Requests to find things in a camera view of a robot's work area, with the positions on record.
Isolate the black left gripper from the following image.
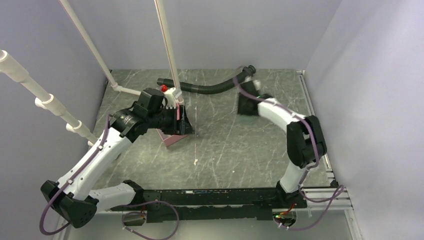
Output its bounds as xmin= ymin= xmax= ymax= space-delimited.
xmin=147 ymin=104 xmax=195 ymax=136

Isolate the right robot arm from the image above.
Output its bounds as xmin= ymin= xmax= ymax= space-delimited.
xmin=232 ymin=78 xmax=327 ymax=208

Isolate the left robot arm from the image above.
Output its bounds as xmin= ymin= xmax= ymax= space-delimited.
xmin=40 ymin=87 xmax=194 ymax=228

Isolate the pink card box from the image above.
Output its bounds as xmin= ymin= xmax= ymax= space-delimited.
xmin=156 ymin=129 xmax=188 ymax=147

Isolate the white PVC pipe with fittings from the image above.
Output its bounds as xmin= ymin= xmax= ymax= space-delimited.
xmin=0 ymin=50 xmax=98 ymax=146

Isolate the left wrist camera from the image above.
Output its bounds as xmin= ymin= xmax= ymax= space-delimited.
xmin=160 ymin=84 xmax=182 ymax=109

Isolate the black corrugated hose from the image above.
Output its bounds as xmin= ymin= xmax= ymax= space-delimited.
xmin=156 ymin=65 xmax=257 ymax=96

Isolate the white PVC pipe frame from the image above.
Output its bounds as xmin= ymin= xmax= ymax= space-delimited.
xmin=59 ymin=0 xmax=179 ymax=95

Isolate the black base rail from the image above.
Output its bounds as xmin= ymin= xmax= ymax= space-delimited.
xmin=111 ymin=186 xmax=307 ymax=223

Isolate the aluminium frame rail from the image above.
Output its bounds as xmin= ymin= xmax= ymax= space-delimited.
xmin=61 ymin=190 xmax=354 ymax=215

